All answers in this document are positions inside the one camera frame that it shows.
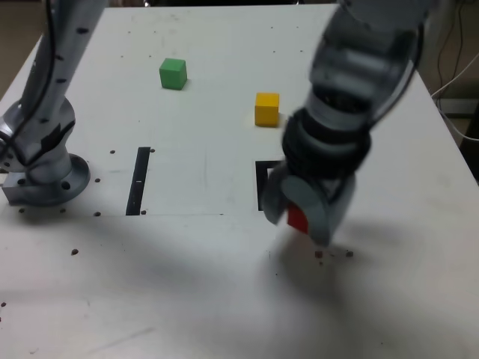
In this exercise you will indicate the grey round-hinged gripper jaw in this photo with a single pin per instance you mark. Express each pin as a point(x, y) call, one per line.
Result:
point(318, 213)

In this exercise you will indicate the grey narrow gripper jaw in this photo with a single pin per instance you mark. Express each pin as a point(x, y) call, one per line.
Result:
point(273, 202)

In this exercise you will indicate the green cube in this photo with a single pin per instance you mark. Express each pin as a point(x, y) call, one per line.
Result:
point(173, 76)

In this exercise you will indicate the white post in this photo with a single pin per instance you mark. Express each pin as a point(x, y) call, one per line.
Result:
point(436, 41)

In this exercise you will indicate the red cube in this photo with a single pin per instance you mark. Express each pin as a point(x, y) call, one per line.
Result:
point(297, 220)

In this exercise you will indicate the black tape square outline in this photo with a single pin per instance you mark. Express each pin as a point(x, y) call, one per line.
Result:
point(260, 179)

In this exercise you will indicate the yellow cube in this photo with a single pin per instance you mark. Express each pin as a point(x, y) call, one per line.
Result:
point(266, 112)

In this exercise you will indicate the black tape strip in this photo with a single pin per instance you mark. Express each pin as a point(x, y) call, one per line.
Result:
point(136, 187)

